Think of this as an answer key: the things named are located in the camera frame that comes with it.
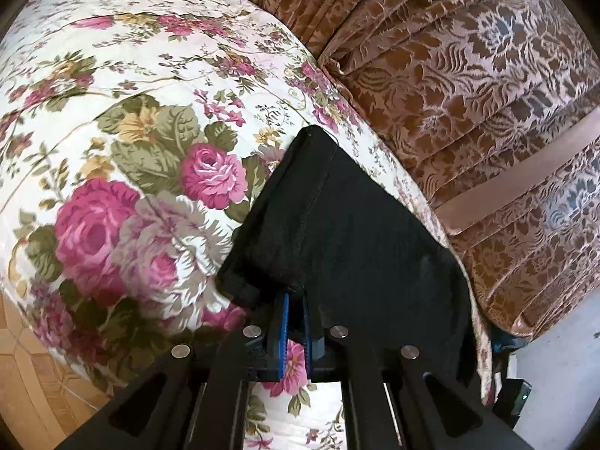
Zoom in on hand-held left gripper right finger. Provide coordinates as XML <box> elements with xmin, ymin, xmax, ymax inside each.
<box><xmin>301</xmin><ymin>293</ymin><xmax>535</xmax><ymax>450</ymax></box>

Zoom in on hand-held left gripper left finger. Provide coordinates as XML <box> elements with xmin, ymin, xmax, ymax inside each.
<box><xmin>56</xmin><ymin>291</ymin><xmax>291</xmax><ymax>450</ymax></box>

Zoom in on black pants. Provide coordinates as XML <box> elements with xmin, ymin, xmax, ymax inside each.
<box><xmin>214</xmin><ymin>126</ymin><xmax>486</xmax><ymax>404</ymax></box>

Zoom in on blue object under curtain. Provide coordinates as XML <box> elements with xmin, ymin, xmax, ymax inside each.
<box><xmin>490</xmin><ymin>330</ymin><xmax>516</xmax><ymax>356</ymax></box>

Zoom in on floral printed blanket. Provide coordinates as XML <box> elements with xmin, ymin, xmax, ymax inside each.
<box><xmin>0</xmin><ymin>0</ymin><xmax>498</xmax><ymax>450</ymax></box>

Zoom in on brown floral curtain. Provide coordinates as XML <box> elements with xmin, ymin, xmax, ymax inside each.
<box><xmin>187</xmin><ymin>0</ymin><xmax>600</xmax><ymax>338</ymax></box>

